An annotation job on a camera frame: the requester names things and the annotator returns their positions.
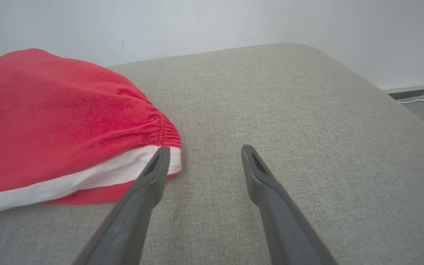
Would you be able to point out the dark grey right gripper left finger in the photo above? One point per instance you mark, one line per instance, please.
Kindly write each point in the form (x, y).
(134, 213)

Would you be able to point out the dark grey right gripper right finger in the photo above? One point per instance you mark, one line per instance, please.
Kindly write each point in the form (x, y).
(285, 228)

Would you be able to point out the red white shorts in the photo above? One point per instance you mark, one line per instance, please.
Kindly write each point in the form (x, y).
(50, 129)

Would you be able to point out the white wall baseboard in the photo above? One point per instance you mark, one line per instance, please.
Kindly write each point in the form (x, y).
(418, 88)

